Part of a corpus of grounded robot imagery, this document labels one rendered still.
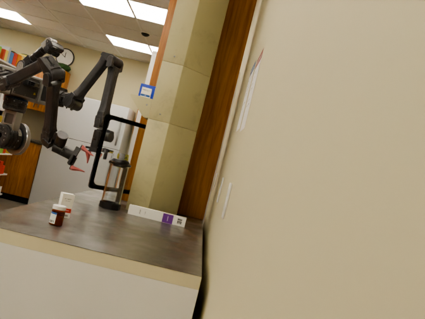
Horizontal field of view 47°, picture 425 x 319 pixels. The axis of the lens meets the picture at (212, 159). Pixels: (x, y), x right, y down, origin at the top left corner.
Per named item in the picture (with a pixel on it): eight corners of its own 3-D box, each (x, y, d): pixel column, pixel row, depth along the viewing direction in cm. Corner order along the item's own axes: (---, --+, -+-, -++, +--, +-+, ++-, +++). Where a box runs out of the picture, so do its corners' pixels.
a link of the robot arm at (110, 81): (117, 61, 300) (107, 55, 290) (125, 62, 297) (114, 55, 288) (102, 129, 295) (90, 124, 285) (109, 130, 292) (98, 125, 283)
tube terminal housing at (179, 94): (177, 214, 276) (209, 83, 276) (173, 221, 243) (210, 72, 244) (134, 204, 275) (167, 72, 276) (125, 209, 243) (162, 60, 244)
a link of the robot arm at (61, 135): (52, 137, 264) (40, 142, 257) (57, 121, 257) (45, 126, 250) (67, 150, 261) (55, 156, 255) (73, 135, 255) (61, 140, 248)
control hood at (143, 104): (154, 123, 276) (158, 106, 276) (147, 118, 243) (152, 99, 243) (135, 118, 276) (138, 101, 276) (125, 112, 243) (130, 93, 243)
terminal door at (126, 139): (135, 195, 274) (152, 126, 274) (88, 188, 252) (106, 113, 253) (133, 195, 274) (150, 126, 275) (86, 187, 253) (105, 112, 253)
